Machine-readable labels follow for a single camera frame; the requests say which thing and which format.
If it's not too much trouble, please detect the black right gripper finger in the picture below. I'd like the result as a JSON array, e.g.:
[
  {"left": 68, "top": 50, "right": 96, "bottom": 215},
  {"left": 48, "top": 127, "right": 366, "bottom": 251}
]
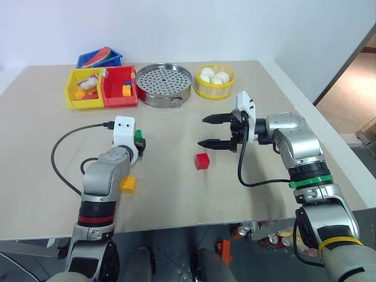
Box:
[
  {"left": 197, "top": 138, "right": 236, "bottom": 152},
  {"left": 202, "top": 112, "right": 234, "bottom": 126}
]

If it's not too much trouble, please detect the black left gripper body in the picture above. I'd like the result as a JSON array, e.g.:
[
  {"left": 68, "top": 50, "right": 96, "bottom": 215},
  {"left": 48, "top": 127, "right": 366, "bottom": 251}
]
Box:
[{"left": 135, "top": 137, "right": 147, "bottom": 159}]

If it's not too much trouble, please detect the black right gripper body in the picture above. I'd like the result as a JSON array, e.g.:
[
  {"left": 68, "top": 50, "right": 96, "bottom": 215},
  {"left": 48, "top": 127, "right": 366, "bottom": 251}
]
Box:
[{"left": 229, "top": 109, "right": 250, "bottom": 154}]

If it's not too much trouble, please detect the red toy cube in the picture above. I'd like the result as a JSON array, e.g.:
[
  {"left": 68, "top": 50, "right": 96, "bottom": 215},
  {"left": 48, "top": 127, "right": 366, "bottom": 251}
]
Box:
[{"left": 194, "top": 152, "right": 212, "bottom": 171}]

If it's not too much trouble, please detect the yellow round steamer basket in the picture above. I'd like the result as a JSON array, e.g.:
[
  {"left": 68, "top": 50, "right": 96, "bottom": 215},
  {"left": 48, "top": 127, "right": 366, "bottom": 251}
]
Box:
[{"left": 194, "top": 63, "right": 237, "bottom": 100}]

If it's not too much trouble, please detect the yellow toy cube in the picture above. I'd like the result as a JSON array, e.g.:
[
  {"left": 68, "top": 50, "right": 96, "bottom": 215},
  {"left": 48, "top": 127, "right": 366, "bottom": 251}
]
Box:
[{"left": 119, "top": 176, "right": 138, "bottom": 194}]

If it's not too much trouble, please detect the red plastic bin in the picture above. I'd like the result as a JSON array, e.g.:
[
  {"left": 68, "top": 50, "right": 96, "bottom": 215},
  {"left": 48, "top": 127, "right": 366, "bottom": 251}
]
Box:
[{"left": 101, "top": 65, "right": 139, "bottom": 108}]

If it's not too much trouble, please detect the perforated steel steamer tray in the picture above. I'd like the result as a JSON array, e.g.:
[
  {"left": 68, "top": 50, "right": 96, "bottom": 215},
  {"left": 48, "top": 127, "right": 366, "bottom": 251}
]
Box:
[{"left": 135, "top": 62, "right": 193, "bottom": 110}]

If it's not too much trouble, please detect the white crumpled plastic bag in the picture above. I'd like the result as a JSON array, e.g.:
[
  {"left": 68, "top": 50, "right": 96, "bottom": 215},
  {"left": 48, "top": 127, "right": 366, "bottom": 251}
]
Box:
[{"left": 76, "top": 74, "right": 99, "bottom": 90}]

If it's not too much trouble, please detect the yellow plastic bin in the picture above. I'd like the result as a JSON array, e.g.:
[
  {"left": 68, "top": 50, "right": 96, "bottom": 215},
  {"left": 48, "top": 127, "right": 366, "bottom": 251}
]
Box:
[{"left": 63, "top": 67, "right": 108, "bottom": 110}]

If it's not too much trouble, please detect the blue plastic bin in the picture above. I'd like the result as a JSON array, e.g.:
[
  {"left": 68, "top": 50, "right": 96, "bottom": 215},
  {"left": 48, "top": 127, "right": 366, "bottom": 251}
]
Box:
[{"left": 76, "top": 46, "right": 123, "bottom": 70}]

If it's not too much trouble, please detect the orange drink can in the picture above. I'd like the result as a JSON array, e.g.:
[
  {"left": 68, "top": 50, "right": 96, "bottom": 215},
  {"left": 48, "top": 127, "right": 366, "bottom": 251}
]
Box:
[{"left": 231, "top": 223, "right": 251, "bottom": 240}]

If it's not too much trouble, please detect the toy watermelon slice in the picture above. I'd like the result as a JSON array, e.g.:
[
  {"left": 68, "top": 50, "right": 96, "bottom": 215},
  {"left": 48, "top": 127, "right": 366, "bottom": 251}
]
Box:
[{"left": 80, "top": 46, "right": 113, "bottom": 69}]

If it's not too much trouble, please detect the dark rounded shape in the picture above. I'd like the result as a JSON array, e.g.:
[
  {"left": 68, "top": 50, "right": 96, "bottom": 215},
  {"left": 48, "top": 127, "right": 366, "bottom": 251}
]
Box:
[{"left": 190, "top": 248, "right": 237, "bottom": 282}]

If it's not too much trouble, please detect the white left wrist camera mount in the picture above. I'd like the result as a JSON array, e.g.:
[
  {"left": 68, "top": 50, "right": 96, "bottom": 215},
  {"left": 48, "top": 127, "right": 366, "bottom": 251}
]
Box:
[{"left": 113, "top": 116, "right": 139, "bottom": 164}]

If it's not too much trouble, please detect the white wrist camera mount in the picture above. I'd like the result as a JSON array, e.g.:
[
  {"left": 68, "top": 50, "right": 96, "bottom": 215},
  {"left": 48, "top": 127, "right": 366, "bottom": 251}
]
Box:
[
  {"left": 113, "top": 116, "right": 139, "bottom": 164},
  {"left": 234, "top": 90, "right": 257, "bottom": 145}
]

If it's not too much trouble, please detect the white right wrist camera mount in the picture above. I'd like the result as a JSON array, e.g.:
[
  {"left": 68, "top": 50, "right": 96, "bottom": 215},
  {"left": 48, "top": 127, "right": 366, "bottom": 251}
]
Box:
[{"left": 234, "top": 90, "right": 257, "bottom": 145}]

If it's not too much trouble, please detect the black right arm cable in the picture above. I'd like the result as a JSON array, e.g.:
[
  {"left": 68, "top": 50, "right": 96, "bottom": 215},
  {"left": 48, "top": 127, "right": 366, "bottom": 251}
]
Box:
[{"left": 237, "top": 129, "right": 293, "bottom": 188}]

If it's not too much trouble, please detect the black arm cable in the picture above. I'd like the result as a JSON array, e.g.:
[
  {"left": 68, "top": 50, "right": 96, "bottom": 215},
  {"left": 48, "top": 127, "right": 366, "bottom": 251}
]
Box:
[
  {"left": 237, "top": 129, "right": 293, "bottom": 188},
  {"left": 51, "top": 120, "right": 116, "bottom": 196}
]

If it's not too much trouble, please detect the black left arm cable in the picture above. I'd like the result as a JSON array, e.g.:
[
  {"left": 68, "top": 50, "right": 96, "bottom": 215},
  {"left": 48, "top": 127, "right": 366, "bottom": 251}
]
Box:
[{"left": 51, "top": 120, "right": 116, "bottom": 196}]

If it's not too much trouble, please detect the orange plastic bracket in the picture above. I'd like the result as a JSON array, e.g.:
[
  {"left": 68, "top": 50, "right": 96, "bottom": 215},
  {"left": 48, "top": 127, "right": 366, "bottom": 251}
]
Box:
[{"left": 216, "top": 239, "right": 233, "bottom": 266}]

